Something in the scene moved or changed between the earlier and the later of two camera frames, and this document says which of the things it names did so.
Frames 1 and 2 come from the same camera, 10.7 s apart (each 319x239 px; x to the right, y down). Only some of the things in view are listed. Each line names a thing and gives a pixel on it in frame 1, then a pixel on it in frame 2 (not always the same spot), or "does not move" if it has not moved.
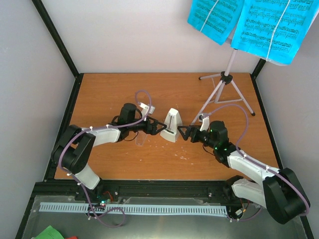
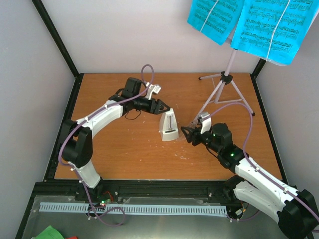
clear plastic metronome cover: [140, 138] → [198, 115]
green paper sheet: [50, 232] does not move
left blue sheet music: [215, 19] does not move
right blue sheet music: [274, 30] does not move
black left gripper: [153, 131] → [157, 104]
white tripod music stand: [226, 79] does not move
